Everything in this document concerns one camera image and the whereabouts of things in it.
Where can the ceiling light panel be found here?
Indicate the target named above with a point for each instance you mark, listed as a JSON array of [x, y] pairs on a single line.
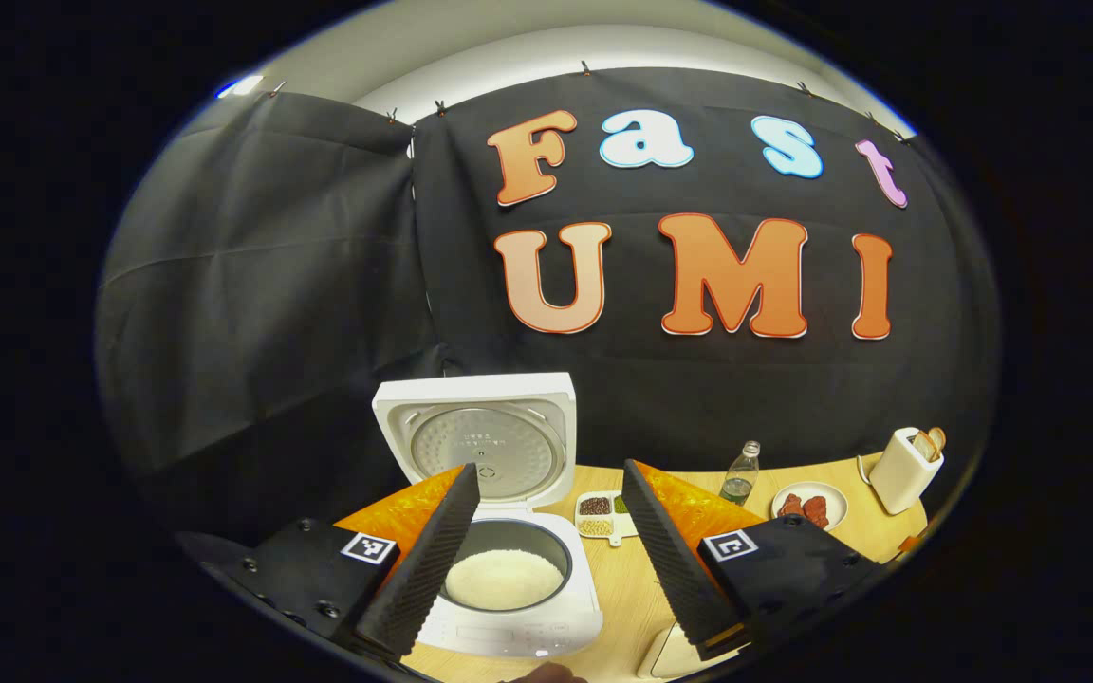
[[241, 86]]

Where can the clear plastic water bottle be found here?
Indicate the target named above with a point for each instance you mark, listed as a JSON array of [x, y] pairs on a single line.
[[741, 479]]

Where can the red meat slice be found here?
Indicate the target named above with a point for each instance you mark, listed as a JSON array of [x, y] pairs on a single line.
[[816, 512], [791, 506]]

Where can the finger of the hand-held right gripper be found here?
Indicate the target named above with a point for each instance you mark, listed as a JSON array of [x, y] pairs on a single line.
[[912, 545]]

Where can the black backdrop cloth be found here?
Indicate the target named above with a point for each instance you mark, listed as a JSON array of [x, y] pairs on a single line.
[[300, 285]]

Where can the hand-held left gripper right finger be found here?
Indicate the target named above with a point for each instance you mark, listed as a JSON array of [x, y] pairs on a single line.
[[665, 560]]

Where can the divided dish of beans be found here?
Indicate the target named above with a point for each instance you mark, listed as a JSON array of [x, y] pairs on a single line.
[[594, 507]]

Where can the clear rice container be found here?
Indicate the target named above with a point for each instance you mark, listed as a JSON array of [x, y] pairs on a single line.
[[670, 655]]

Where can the white round plate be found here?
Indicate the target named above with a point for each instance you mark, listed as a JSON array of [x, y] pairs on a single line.
[[839, 503]]

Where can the toasted bread slice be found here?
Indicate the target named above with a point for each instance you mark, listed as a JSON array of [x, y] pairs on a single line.
[[923, 448], [936, 438]]

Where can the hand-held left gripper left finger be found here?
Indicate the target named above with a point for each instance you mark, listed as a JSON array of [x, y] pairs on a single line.
[[437, 560]]

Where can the white rice heap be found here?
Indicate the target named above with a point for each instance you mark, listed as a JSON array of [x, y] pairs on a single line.
[[509, 581]]

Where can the white toaster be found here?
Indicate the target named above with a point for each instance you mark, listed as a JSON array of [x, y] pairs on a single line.
[[898, 474]]

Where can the white rice cooker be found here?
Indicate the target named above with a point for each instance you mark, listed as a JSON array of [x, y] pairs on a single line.
[[527, 631]]

